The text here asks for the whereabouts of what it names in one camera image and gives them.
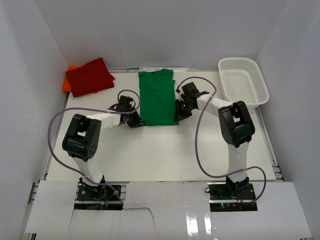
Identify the folded orange t shirt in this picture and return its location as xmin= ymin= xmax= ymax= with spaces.
xmin=62 ymin=66 xmax=78 ymax=93

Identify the green t shirt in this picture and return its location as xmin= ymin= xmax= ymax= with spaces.
xmin=138 ymin=68 xmax=179 ymax=127

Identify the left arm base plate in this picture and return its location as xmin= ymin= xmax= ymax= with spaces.
xmin=74 ymin=183 xmax=123 ymax=211

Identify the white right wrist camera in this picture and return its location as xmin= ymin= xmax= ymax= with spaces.
xmin=175 ymin=86 xmax=184 ymax=99

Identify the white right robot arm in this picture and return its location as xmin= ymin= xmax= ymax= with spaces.
xmin=174 ymin=82 xmax=255 ymax=196

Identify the folded red t shirt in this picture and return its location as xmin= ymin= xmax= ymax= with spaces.
xmin=65 ymin=57 xmax=115 ymax=98

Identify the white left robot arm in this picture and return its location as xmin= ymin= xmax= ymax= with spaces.
xmin=62 ymin=95 xmax=144 ymax=193

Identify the white perforated plastic basket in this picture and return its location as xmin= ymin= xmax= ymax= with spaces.
xmin=218 ymin=57 xmax=270 ymax=109

